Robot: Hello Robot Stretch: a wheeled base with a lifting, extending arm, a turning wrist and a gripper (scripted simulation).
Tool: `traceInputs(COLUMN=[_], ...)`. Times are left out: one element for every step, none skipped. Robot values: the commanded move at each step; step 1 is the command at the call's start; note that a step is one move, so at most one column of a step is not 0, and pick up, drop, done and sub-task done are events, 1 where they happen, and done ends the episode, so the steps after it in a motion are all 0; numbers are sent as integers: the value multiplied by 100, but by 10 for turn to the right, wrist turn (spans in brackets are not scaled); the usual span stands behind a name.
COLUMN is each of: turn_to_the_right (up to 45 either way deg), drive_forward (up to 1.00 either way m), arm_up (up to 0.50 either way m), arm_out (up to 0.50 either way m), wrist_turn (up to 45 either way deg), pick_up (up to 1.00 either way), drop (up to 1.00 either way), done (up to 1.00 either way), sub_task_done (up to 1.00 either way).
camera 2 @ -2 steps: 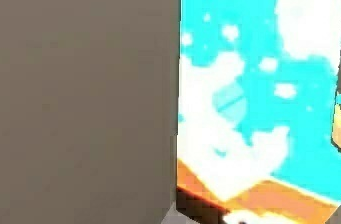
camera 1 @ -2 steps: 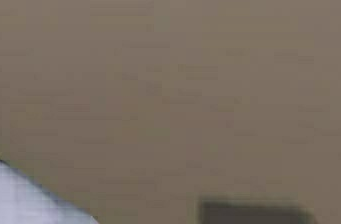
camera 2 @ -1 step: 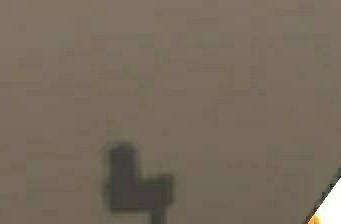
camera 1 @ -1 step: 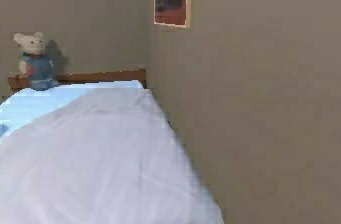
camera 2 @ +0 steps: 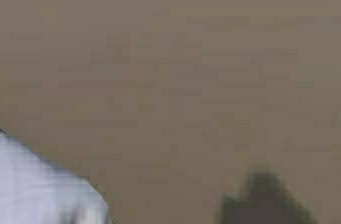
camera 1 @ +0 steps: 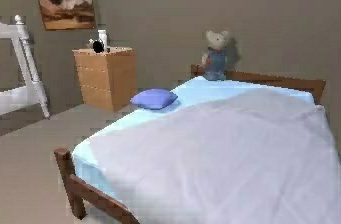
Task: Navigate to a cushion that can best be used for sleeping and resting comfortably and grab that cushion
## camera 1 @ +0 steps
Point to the blue pillow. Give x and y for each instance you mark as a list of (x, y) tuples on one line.
[(153, 98)]

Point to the brown wooden bed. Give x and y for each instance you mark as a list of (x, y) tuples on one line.
[(211, 91)]

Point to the grey teddy bear blue overalls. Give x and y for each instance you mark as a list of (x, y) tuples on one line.
[(215, 56)]

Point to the light wooden chest of drawers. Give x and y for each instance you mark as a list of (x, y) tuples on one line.
[(106, 78)]

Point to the white blanket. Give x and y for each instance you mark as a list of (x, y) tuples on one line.
[(231, 160)]

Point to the black round alarm clock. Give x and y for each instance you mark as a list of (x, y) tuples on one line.
[(98, 46)]

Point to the white bottle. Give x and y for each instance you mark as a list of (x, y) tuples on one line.
[(102, 37)]

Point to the framed brown picture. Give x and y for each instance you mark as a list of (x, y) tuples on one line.
[(67, 14)]

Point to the white bed frame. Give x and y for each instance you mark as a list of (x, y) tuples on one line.
[(24, 60)]

